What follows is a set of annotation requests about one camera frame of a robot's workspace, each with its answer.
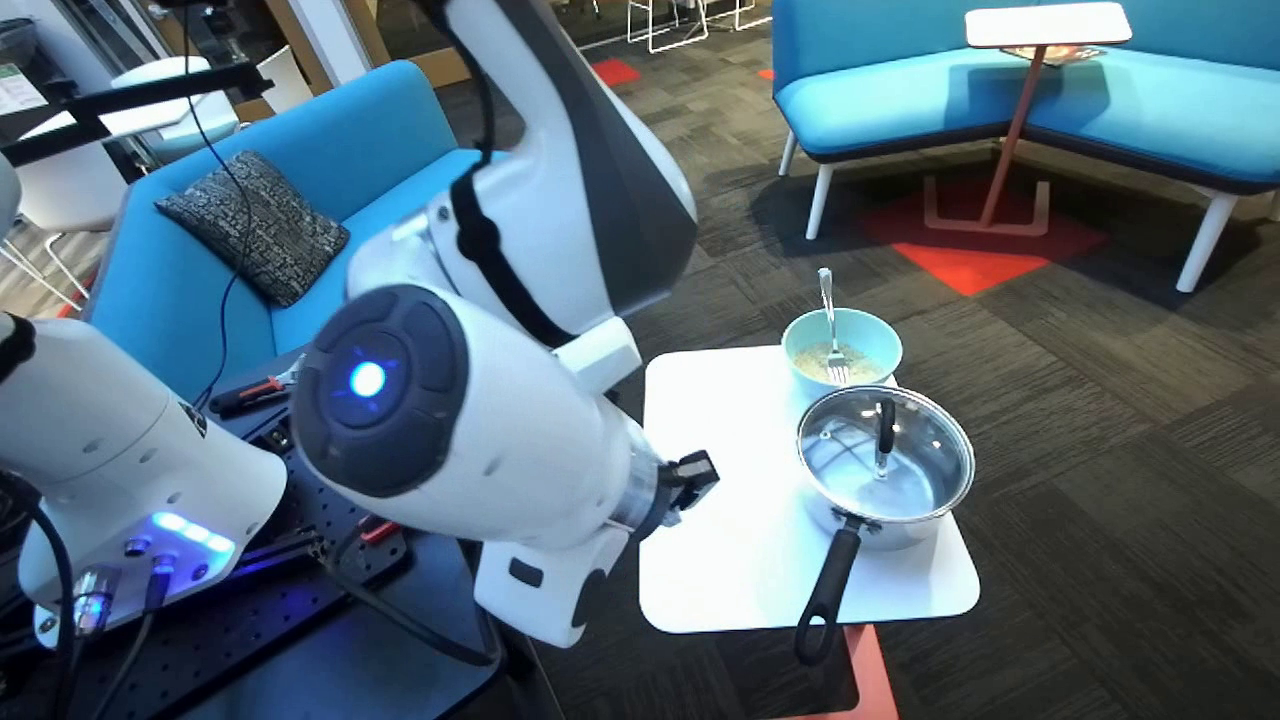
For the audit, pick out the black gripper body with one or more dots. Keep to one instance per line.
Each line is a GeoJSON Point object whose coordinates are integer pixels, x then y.
{"type": "Point", "coordinates": [679, 484]}

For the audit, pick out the silver pot with black handle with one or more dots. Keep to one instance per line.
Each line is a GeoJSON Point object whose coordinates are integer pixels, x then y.
{"type": "Point", "coordinates": [881, 469]}

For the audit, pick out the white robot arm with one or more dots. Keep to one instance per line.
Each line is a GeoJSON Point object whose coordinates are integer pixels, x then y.
{"type": "Point", "coordinates": [448, 315]}

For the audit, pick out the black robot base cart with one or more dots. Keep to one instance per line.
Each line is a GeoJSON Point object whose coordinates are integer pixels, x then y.
{"type": "Point", "coordinates": [328, 617]}

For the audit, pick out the white side table orange base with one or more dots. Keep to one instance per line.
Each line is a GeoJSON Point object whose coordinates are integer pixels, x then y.
{"type": "Point", "coordinates": [740, 563]}

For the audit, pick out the light blue bowl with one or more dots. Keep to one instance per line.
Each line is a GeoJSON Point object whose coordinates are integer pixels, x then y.
{"type": "Point", "coordinates": [870, 343]}

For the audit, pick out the silver spoon in bowl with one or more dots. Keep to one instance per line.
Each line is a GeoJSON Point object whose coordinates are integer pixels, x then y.
{"type": "Point", "coordinates": [832, 356]}

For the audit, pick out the grey speckled cushion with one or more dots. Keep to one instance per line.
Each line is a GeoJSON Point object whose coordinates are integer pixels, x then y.
{"type": "Point", "coordinates": [257, 227]}

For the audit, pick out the blue armchair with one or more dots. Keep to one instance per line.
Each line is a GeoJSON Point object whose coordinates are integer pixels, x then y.
{"type": "Point", "coordinates": [367, 152]}

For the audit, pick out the white side table red base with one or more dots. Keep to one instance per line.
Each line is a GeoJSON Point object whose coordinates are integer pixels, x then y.
{"type": "Point", "coordinates": [1037, 31]}

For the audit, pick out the blue sofa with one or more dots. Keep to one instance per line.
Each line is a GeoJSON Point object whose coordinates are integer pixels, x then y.
{"type": "Point", "coordinates": [1194, 95]}

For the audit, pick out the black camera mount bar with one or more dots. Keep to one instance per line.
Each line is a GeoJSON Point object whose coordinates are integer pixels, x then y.
{"type": "Point", "coordinates": [115, 114]}

